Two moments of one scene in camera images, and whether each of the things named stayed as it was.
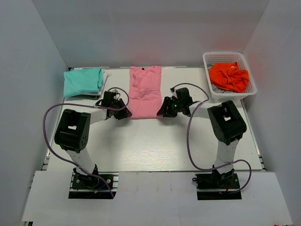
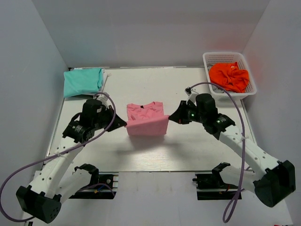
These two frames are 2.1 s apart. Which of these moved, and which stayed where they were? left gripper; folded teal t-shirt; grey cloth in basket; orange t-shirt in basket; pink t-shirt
Moved: left gripper; pink t-shirt
Stayed: folded teal t-shirt; grey cloth in basket; orange t-shirt in basket
